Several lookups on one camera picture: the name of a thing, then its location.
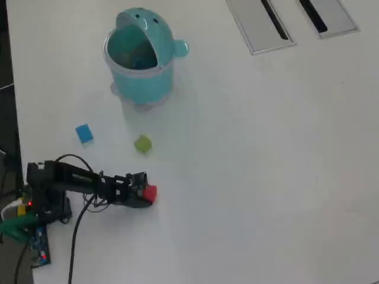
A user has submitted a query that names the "grey table cable hatch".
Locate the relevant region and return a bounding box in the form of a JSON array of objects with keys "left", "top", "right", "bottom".
[
  {"left": 296, "top": 0, "right": 361, "bottom": 40},
  {"left": 226, "top": 0, "right": 297, "bottom": 56}
]

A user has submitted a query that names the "green table clamp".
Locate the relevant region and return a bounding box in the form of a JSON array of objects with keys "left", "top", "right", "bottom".
[{"left": 0, "top": 213, "right": 38, "bottom": 243}]

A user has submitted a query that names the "green lego block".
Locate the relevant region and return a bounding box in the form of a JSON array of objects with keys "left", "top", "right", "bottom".
[{"left": 133, "top": 134, "right": 153, "bottom": 154}]

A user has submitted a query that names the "white cable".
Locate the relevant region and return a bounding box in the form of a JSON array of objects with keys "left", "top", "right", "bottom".
[{"left": 0, "top": 201, "right": 24, "bottom": 221}]

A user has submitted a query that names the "thick black camera cable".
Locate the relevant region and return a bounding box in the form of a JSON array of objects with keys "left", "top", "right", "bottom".
[{"left": 56, "top": 153, "right": 103, "bottom": 284}]

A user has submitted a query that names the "blue lego block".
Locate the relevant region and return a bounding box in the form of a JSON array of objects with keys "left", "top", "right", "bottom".
[{"left": 75, "top": 123, "right": 94, "bottom": 145}]

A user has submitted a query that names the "thin black power cable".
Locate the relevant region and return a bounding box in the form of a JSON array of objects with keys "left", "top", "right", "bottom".
[{"left": 14, "top": 245, "right": 30, "bottom": 284}]

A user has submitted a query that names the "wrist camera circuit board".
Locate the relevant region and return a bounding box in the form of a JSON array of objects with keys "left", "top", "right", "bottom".
[{"left": 129, "top": 170, "right": 148, "bottom": 192}]

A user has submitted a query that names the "red lego block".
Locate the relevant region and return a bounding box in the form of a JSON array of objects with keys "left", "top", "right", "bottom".
[{"left": 142, "top": 185, "right": 159, "bottom": 204}]

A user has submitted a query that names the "green motor controller board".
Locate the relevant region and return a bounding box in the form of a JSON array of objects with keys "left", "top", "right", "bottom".
[{"left": 20, "top": 185, "right": 35, "bottom": 208}]

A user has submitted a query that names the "teal whale-shaped bin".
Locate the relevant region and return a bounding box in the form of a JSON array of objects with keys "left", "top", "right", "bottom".
[{"left": 102, "top": 8, "right": 190, "bottom": 113}]

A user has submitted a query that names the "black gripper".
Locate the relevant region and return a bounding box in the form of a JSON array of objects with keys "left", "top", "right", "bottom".
[{"left": 102, "top": 174, "right": 155, "bottom": 209}]

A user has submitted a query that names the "blue circuit board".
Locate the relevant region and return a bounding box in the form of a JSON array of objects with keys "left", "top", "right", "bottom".
[{"left": 28, "top": 226, "right": 52, "bottom": 266}]

